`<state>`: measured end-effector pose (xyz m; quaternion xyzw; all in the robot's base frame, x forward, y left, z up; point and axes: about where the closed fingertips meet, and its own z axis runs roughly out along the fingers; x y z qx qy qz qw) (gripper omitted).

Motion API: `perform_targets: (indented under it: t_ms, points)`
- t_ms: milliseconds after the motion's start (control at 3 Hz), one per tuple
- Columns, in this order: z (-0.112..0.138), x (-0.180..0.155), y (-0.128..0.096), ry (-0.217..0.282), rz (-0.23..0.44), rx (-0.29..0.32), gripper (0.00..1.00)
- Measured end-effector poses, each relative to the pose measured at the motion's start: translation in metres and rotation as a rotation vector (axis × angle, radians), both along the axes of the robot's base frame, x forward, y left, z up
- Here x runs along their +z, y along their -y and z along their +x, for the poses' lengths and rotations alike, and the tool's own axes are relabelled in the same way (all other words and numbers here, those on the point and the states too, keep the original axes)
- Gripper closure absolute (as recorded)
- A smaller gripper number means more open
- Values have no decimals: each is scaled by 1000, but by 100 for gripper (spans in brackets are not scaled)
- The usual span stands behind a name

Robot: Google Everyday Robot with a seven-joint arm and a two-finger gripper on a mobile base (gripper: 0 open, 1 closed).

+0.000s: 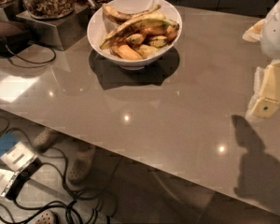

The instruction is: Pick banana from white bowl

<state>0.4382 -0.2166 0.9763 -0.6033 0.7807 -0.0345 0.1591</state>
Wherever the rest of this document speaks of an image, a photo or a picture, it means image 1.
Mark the small yellow banana front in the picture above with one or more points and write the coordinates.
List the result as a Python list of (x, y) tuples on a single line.
[(145, 50)]

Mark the white ceramic bowl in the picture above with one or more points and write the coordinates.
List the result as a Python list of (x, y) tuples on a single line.
[(99, 26)]

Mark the orange peeled banana piece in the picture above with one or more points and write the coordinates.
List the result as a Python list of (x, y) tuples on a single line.
[(126, 53)]

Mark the small yellow banana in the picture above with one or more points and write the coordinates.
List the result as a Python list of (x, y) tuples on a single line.
[(136, 39), (145, 50)]

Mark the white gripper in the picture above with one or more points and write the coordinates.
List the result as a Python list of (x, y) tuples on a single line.
[(276, 32)]

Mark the blue white open box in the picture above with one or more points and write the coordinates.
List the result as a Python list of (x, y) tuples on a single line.
[(21, 163)]

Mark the beige clog shoe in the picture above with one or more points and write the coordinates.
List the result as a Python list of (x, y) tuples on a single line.
[(45, 140), (82, 165)]

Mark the metal stand block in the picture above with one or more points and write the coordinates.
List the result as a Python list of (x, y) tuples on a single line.
[(59, 34)]

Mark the beige clog shoe right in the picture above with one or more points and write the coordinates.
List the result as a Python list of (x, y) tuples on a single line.
[(82, 165)]

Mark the small orange banana right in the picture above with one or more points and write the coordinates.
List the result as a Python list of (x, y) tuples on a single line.
[(171, 33)]

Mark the brown banana at bowl back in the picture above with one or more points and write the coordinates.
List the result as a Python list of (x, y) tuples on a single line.
[(119, 17)]

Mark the glass jar of nuts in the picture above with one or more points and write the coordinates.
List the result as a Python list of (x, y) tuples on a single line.
[(49, 9)]

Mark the large spotted brown banana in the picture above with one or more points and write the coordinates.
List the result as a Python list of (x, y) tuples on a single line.
[(134, 25)]

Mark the beige clog shoe left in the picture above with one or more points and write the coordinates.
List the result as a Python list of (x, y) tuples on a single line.
[(45, 140)]

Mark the dark brown device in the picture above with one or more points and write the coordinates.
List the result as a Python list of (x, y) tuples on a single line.
[(14, 37)]

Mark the clog shoe at bottom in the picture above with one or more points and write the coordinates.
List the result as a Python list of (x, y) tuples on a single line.
[(47, 217)]

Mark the small spotted banana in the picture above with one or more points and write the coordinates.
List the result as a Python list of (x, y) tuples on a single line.
[(157, 41)]

